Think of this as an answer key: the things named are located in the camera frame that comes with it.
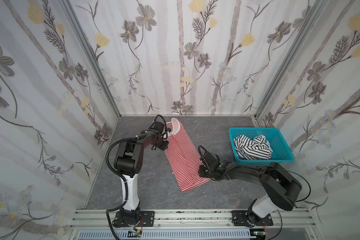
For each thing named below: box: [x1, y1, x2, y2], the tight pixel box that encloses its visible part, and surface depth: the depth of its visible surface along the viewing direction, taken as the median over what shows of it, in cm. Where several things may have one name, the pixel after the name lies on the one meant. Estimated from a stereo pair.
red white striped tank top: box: [164, 117, 211, 192], surface depth 97 cm
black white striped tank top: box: [233, 134, 273, 160], surface depth 97 cm
